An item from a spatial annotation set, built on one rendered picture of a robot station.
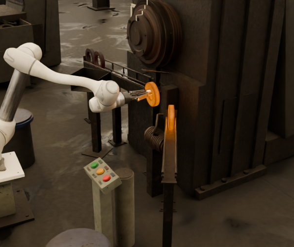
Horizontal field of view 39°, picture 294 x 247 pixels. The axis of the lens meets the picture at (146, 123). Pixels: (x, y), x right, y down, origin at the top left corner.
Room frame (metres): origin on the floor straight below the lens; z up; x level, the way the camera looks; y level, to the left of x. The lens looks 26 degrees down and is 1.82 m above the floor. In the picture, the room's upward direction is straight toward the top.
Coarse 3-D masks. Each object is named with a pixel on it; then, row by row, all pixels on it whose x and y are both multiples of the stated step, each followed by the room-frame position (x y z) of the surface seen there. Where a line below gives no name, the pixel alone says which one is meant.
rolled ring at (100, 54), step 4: (96, 52) 3.62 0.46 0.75; (100, 52) 3.59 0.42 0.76; (96, 56) 3.66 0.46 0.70; (100, 56) 3.55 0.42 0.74; (96, 60) 3.67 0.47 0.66; (100, 60) 3.55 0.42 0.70; (104, 60) 3.55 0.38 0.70; (96, 64) 3.65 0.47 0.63; (104, 64) 3.54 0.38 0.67; (104, 68) 3.55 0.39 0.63
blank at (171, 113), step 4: (168, 108) 2.38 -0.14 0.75; (172, 108) 2.33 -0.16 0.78; (168, 112) 2.38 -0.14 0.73; (172, 112) 2.30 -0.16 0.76; (168, 116) 2.39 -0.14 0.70; (172, 116) 2.29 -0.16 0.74; (168, 120) 2.37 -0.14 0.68; (172, 120) 2.28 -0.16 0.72; (168, 124) 2.30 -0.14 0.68; (172, 124) 2.28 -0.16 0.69; (168, 128) 2.30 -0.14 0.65; (172, 128) 2.29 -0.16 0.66
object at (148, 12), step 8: (136, 8) 2.91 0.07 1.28; (152, 8) 2.77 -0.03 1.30; (152, 16) 2.73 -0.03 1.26; (152, 24) 2.70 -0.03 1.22; (160, 32) 2.66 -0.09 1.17; (160, 40) 2.65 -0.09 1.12; (152, 48) 2.69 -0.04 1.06; (160, 48) 2.65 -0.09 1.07; (144, 56) 2.78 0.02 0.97; (152, 56) 2.71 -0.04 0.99
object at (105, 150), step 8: (80, 72) 3.25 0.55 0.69; (88, 72) 3.27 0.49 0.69; (96, 72) 3.24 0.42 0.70; (104, 72) 3.21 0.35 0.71; (96, 80) 3.24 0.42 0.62; (72, 88) 3.12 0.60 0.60; (80, 88) 3.14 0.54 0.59; (96, 120) 3.10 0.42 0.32; (96, 128) 3.10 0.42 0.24; (96, 136) 3.10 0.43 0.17; (96, 144) 3.11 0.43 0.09; (88, 152) 3.10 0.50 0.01; (96, 152) 3.11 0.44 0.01; (104, 152) 3.11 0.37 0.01
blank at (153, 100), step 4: (148, 84) 2.45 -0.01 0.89; (152, 84) 2.42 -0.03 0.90; (148, 88) 2.45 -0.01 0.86; (152, 88) 2.40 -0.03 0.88; (156, 88) 2.40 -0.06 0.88; (152, 92) 2.40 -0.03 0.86; (156, 92) 2.38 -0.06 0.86; (152, 96) 2.47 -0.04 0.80; (156, 96) 2.37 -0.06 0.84; (148, 100) 2.46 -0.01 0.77; (152, 100) 2.41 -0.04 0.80; (156, 100) 2.37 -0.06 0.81; (152, 104) 2.41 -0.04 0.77; (156, 104) 2.39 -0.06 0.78
